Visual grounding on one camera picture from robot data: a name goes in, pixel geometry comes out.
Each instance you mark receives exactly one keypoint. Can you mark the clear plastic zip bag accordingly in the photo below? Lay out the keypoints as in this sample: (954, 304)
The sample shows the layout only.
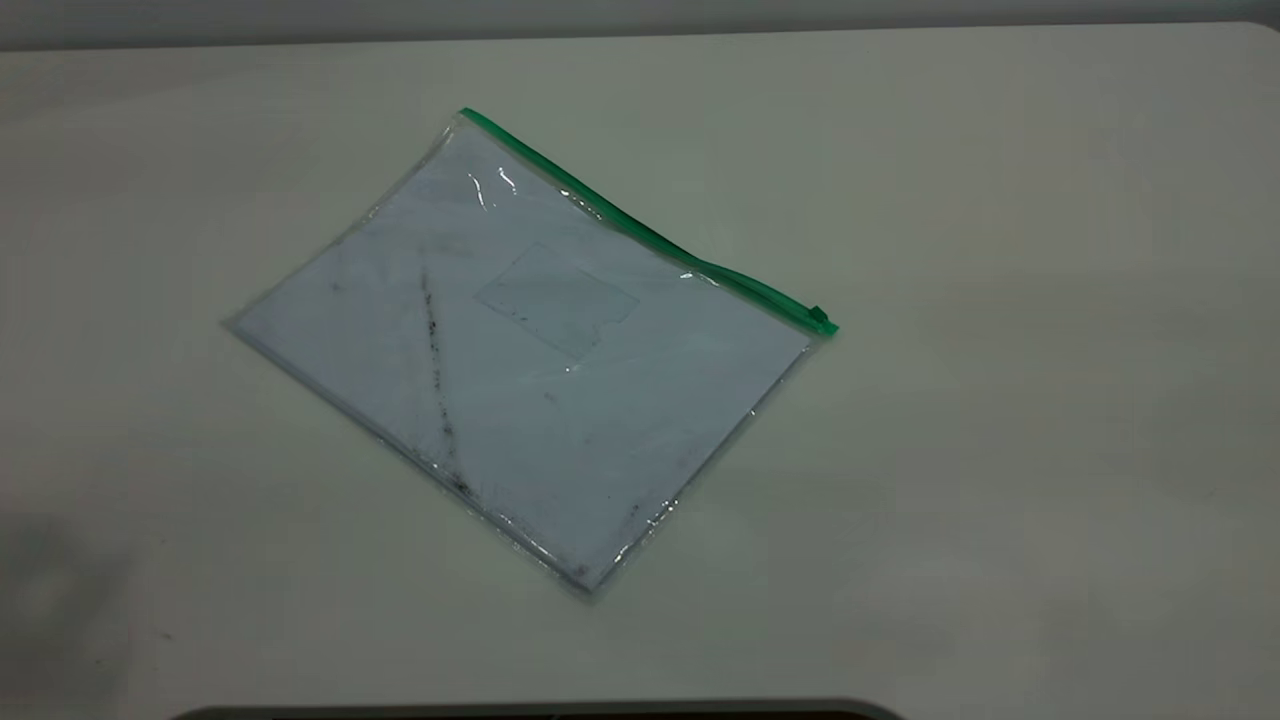
(520, 360)

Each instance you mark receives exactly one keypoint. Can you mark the green zipper slider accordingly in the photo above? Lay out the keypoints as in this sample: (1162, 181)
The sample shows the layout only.
(819, 318)

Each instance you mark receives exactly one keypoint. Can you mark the grey rounded base rim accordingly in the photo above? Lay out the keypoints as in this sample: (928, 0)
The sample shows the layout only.
(540, 711)

